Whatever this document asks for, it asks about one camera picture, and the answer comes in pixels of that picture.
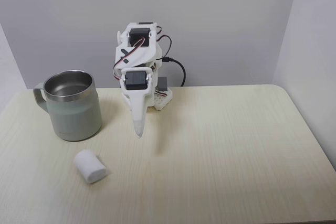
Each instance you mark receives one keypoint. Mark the white gauze dressing roll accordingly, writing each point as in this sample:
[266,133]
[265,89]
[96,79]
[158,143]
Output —
[90,167]

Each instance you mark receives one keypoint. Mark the grey table clamp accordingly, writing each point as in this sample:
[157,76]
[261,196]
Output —
[163,83]

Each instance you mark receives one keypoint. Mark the grey-green steel mug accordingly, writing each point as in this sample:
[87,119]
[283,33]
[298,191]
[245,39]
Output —
[76,119]

